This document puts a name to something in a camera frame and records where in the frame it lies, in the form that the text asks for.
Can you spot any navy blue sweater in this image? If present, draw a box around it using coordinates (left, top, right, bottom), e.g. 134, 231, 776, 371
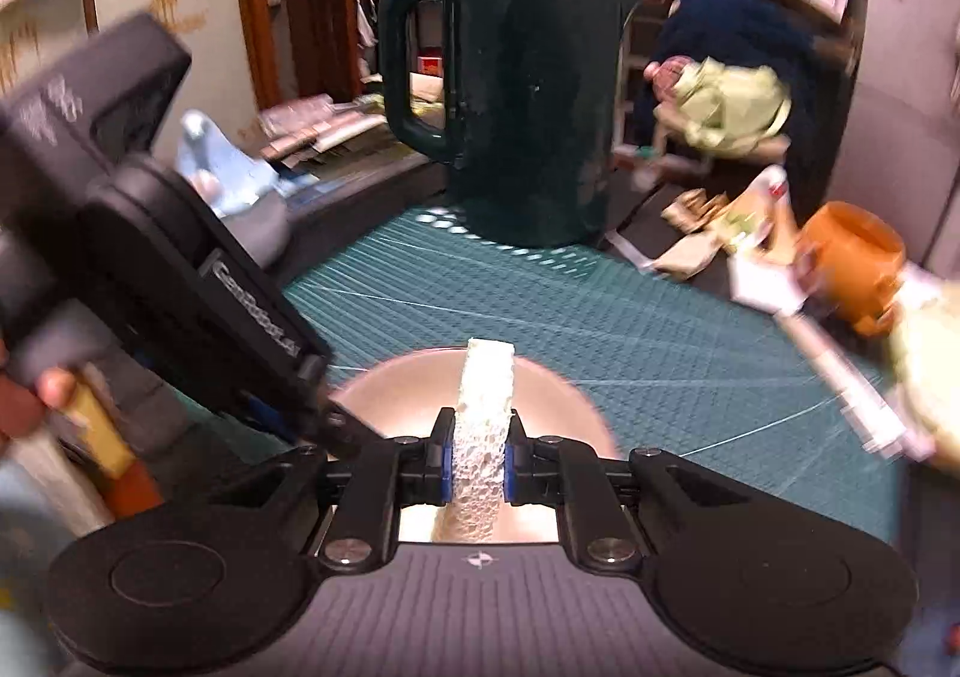
626, 0, 863, 198

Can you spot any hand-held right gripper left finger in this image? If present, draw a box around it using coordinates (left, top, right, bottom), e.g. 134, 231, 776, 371
199, 409, 460, 571

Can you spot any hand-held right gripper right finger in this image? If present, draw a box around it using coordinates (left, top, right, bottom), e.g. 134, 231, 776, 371
504, 409, 760, 571

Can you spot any cone mountain figurine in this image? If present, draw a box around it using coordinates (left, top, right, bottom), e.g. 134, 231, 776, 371
720, 167, 800, 266

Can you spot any person's left hand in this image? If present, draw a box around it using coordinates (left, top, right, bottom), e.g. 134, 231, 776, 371
0, 339, 80, 438

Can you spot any grey refrigerator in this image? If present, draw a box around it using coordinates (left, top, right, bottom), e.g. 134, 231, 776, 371
825, 0, 960, 273

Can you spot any light green container lid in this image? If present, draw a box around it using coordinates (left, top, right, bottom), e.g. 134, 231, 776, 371
885, 264, 960, 476

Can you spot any green cutting mat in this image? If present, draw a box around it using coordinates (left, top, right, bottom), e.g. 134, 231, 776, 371
277, 201, 908, 547

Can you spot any person's left forearm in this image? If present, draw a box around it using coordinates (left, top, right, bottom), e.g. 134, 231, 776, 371
0, 456, 83, 677

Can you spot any beige cloth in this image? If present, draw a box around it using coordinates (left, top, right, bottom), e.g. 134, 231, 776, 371
660, 189, 732, 281

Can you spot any white pen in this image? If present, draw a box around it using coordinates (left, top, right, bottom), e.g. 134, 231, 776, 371
780, 313, 935, 461

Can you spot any white card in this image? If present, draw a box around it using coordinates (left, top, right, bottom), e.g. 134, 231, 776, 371
727, 257, 807, 318

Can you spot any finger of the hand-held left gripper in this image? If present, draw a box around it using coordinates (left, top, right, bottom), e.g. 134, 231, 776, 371
298, 356, 395, 461

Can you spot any pile of books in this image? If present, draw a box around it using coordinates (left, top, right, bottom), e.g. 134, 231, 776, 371
259, 94, 421, 169

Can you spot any orange bear mug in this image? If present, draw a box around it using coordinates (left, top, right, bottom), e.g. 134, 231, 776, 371
796, 201, 908, 337

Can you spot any dark green kettle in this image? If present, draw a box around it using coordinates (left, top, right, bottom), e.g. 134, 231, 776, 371
377, 0, 646, 248

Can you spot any pale yellow sponge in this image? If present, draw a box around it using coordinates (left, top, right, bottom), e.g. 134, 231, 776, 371
431, 338, 517, 544

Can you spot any pink wire whisk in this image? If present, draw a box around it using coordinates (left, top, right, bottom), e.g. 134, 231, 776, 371
643, 56, 695, 101

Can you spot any white bowl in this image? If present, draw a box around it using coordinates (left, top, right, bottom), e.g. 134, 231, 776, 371
326, 345, 620, 544

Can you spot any wooden stool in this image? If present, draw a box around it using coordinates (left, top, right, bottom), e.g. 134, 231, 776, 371
611, 122, 788, 187

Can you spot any light green bag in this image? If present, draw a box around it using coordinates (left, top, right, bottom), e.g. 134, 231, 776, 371
671, 58, 792, 157

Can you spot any plastic snack container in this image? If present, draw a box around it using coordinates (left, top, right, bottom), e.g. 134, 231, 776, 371
64, 366, 166, 520

